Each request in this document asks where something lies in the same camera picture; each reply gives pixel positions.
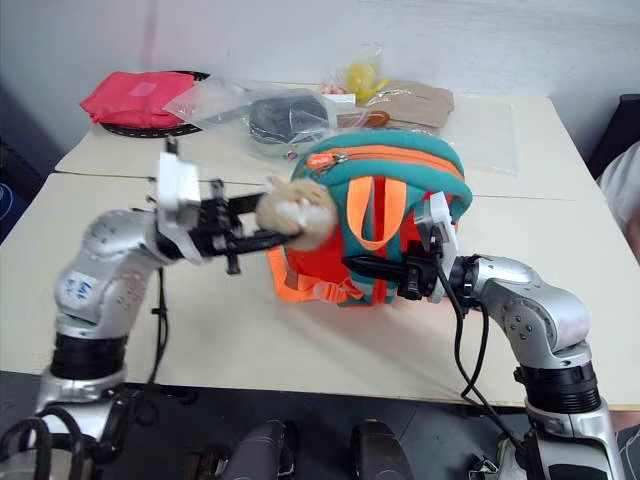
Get clear empty plastic bag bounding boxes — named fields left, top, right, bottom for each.
left=163, top=77, right=252, bottom=134

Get flat clear plastic sleeve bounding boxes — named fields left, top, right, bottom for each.
left=442, top=94, right=520, bottom=177

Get small red white packet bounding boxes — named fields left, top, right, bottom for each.
left=321, top=82, right=357, bottom=106

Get black chair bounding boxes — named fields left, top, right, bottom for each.
left=586, top=93, right=640, bottom=181

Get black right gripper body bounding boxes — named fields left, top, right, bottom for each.
left=395, top=240, right=442, bottom=302

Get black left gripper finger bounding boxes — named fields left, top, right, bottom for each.
left=227, top=189, right=269, bottom=214
left=233, top=229, right=300, bottom=255

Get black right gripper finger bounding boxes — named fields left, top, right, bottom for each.
left=349, top=269, right=409, bottom=290
left=340, top=254, right=409, bottom=274

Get brown wooden spoon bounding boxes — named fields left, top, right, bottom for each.
left=336, top=109, right=392, bottom=130

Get beige cloth in plastic bag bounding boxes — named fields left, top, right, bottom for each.
left=363, top=79, right=456, bottom=132

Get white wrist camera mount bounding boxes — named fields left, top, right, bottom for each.
left=153, top=148, right=202, bottom=265
left=413, top=192, right=460, bottom=304

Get yellow toy in plastic bag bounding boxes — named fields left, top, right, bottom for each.
left=345, top=45, right=392, bottom=102

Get black looped cables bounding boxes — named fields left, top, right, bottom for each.
left=0, top=404, right=144, bottom=480

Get beige plush hamster toy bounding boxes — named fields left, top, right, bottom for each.
left=256, top=175, right=337, bottom=251

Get orange and teal backpack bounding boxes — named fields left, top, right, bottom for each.
left=267, top=130, right=474, bottom=309

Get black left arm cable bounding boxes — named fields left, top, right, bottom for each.
left=148, top=267, right=172, bottom=386

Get black round ring tray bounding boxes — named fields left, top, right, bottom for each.
left=98, top=69, right=214, bottom=140

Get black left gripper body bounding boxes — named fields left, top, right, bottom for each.
left=188, top=178, right=243, bottom=276

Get black item in plastic bag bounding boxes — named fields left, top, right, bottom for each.
left=246, top=88, right=332, bottom=157

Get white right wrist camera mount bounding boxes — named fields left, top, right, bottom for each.
left=413, top=192, right=460, bottom=304

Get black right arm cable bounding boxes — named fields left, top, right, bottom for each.
left=430, top=244, right=532, bottom=459

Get person in white shirt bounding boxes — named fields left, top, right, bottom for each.
left=597, top=141, right=640, bottom=241

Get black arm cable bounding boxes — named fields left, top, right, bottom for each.
left=430, top=244, right=532, bottom=459
left=148, top=267, right=172, bottom=386

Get red fabric bag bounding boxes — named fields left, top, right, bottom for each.
left=78, top=70, right=197, bottom=129

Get dark rounded shape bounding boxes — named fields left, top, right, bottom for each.
left=234, top=419, right=302, bottom=480

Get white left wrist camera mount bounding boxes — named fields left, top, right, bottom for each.
left=153, top=148, right=202, bottom=265

